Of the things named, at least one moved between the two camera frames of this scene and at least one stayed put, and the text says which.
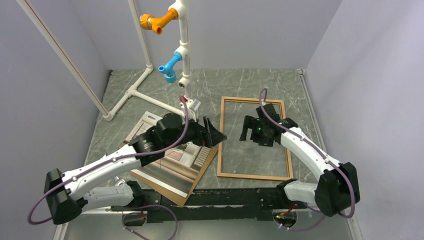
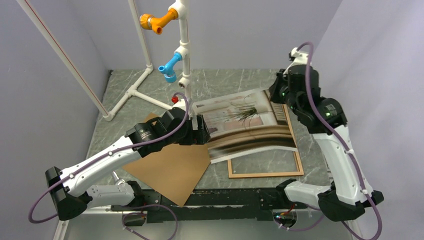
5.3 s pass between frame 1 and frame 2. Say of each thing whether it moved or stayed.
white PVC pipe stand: stayed
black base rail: stayed
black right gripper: moved
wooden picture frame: moved
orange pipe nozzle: stayed
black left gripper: stayed
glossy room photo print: moved
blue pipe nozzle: stayed
